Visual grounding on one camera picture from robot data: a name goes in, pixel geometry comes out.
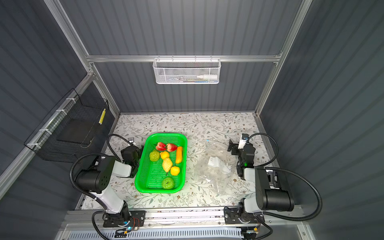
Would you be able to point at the small yellow lemon upper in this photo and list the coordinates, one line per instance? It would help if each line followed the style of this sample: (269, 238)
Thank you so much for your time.
(164, 155)

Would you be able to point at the red apple slice right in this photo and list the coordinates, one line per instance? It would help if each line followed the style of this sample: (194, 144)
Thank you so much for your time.
(171, 147)

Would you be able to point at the clear zip top bag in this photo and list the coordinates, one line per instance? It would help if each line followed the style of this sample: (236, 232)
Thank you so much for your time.
(216, 166)

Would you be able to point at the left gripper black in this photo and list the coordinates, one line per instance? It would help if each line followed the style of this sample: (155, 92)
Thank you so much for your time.
(136, 159)

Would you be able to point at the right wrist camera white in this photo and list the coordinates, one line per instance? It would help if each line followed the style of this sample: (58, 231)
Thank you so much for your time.
(243, 141)

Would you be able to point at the green custard apple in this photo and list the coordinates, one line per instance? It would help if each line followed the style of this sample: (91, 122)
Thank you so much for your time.
(154, 156)

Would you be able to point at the red apple slice left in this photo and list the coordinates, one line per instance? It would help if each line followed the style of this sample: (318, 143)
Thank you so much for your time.
(161, 147)

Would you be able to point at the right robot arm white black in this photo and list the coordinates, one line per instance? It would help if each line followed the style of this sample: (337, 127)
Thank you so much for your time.
(272, 192)

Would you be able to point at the black wire wall basket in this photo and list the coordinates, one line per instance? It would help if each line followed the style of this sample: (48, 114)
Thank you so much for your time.
(73, 129)

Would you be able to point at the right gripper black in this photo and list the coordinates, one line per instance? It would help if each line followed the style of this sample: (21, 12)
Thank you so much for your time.
(237, 149)

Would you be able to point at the orange carrot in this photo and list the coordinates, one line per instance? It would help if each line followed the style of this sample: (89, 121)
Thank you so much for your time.
(179, 155)

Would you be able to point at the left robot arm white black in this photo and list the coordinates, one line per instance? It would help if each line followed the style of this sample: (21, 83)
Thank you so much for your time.
(94, 182)

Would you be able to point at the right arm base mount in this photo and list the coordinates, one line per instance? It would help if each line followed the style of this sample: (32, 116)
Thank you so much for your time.
(235, 216)

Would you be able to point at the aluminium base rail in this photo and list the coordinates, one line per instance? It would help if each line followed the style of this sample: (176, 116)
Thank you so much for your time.
(160, 218)

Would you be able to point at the red apple slice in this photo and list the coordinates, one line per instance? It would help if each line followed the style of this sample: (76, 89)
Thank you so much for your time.
(171, 147)
(161, 147)

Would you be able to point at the yellow tag on basket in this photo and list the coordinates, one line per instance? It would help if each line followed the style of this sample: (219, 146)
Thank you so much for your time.
(102, 116)

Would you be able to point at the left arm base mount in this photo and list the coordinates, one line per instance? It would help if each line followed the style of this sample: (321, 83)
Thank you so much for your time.
(124, 219)

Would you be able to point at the green plastic basket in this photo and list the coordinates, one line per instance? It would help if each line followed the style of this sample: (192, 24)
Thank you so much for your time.
(151, 174)

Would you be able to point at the white wire wall basket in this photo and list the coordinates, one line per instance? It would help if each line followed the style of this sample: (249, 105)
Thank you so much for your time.
(184, 72)

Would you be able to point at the white tube in basket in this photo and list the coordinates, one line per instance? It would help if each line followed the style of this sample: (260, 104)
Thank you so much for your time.
(208, 77)

